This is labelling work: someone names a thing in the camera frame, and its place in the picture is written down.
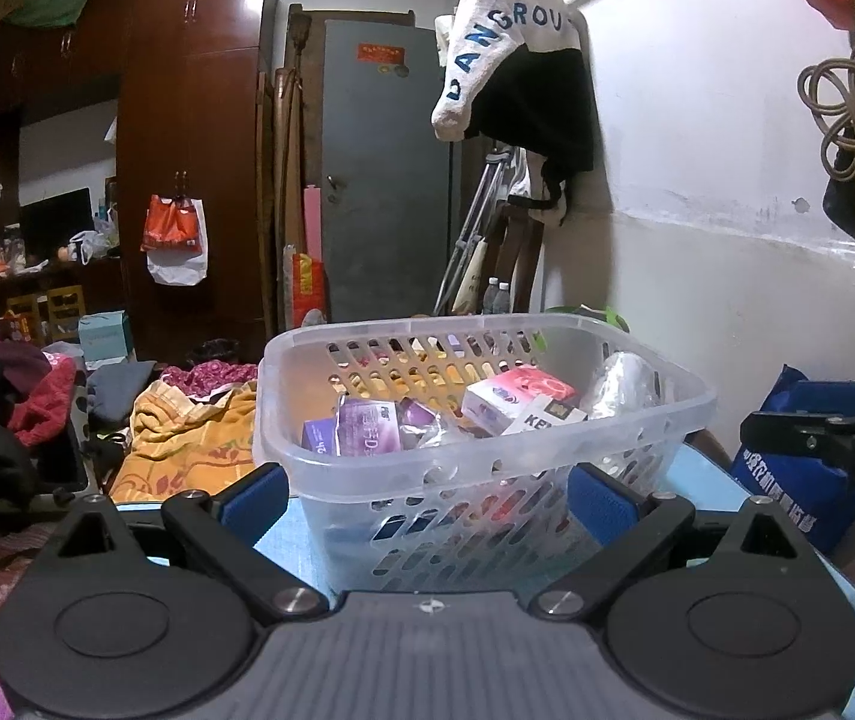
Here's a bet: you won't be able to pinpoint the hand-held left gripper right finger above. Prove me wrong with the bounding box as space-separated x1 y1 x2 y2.
530 463 822 622

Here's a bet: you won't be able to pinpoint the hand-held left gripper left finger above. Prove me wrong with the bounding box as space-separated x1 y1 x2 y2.
37 463 331 625

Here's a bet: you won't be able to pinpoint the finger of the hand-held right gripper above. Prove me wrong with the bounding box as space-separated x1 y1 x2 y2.
740 409 855 492

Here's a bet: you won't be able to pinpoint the clear plastic basket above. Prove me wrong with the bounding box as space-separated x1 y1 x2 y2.
253 313 719 595

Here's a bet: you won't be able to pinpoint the blue printed bag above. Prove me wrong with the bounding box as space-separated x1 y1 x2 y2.
730 364 855 557

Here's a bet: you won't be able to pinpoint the yellow floral blanket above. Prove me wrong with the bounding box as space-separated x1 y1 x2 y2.
107 378 261 505

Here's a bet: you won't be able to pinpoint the white and black box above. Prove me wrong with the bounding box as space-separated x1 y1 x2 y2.
502 394 590 437

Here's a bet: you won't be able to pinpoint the clear plastic bag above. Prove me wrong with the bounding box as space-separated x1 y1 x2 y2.
584 350 666 422

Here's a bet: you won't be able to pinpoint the large purple packet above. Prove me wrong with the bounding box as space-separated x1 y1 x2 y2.
301 397 403 460

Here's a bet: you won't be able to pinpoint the magenta floral cloth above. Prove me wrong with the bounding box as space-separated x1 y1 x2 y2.
160 360 260 400

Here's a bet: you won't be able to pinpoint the pink and white box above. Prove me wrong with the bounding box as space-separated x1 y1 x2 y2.
460 365 580 437

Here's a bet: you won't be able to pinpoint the grey cloth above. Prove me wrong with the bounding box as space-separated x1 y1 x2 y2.
85 359 160 422

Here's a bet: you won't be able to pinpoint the green object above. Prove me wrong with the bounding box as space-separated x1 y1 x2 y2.
545 304 632 336

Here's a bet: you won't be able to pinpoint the small purple packet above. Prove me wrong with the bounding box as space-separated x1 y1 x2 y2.
397 397 445 452

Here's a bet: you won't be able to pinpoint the red and yellow packet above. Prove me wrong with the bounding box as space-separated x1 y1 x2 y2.
290 250 326 325

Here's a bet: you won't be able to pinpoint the teal box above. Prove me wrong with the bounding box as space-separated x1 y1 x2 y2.
77 310 135 362

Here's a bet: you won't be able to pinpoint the red cloth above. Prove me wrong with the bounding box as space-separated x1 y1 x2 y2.
5 355 80 449

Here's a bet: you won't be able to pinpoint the white plastic bag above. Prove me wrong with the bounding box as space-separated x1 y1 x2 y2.
145 197 210 287

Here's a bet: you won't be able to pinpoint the pink roll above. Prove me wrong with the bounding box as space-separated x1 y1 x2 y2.
302 185 324 316

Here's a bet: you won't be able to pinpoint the orange plastic bag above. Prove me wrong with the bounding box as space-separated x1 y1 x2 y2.
140 193 203 254

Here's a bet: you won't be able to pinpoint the metal crutches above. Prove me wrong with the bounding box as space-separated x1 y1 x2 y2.
433 148 512 317

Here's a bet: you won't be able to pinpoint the wooden planks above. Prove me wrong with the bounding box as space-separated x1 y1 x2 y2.
271 3 325 340

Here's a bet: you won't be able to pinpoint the grey metal door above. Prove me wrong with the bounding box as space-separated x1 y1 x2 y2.
322 17 456 325

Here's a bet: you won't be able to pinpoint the black screen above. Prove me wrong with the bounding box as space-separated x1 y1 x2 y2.
19 187 95 250

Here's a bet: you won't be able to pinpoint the brown wooden wardrobe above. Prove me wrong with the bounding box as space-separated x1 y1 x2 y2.
0 0 280 362

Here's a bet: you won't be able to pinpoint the white and black jacket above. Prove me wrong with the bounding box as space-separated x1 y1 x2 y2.
431 0 598 227

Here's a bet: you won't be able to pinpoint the coiled rope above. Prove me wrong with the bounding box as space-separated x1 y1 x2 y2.
797 28 855 182

